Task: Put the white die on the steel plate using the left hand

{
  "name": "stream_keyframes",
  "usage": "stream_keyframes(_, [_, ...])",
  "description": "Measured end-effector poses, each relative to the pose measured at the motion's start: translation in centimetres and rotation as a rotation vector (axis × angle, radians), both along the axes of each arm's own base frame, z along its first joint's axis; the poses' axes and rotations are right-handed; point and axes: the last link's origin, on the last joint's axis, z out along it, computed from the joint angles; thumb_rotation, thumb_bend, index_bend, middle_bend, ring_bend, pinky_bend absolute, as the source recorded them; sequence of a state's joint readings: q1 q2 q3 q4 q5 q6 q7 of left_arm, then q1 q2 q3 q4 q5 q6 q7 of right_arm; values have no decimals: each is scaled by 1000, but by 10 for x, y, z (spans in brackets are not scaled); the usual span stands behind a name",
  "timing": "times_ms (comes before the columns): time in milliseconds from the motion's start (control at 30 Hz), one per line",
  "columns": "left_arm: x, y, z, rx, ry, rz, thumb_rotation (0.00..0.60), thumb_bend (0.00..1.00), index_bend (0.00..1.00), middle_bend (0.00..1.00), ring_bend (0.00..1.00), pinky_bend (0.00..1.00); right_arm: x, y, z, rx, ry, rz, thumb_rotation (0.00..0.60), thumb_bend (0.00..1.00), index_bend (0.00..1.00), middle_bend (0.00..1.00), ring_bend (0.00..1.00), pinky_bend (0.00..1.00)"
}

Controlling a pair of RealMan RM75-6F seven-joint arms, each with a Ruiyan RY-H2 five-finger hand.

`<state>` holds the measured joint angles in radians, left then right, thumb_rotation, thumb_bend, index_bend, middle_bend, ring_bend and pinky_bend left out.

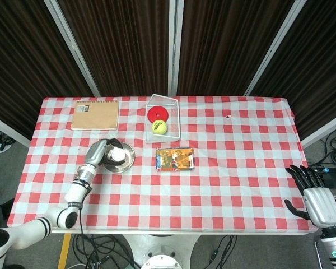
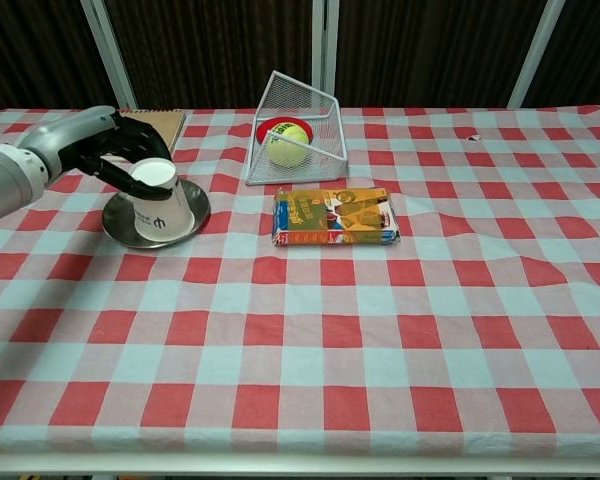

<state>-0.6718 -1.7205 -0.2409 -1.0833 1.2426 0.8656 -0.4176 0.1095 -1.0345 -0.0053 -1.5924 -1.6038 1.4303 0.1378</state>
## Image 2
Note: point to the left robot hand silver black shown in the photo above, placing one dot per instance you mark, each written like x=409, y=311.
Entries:
x=85, y=137

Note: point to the white paper cup blue print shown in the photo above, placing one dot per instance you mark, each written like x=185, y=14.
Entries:
x=165, y=210

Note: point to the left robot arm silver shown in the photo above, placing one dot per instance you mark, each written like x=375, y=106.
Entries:
x=7, y=182

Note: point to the round steel plate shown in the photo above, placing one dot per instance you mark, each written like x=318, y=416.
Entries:
x=117, y=220

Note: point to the brown spiral notebook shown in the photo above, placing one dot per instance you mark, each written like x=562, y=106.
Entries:
x=172, y=125

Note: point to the red round dish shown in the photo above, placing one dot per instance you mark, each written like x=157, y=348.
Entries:
x=264, y=130

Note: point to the yellow tennis ball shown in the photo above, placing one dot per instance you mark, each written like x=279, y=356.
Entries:
x=288, y=146

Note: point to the colourful orange snack box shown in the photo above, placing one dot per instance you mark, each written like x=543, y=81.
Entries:
x=335, y=217

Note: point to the red white checkered tablecloth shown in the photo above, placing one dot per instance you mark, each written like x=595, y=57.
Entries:
x=300, y=340

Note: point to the small paper scrap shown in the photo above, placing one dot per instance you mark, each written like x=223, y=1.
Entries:
x=474, y=136

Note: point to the white metal frame post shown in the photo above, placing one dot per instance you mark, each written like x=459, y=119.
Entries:
x=326, y=50
x=534, y=55
x=111, y=55

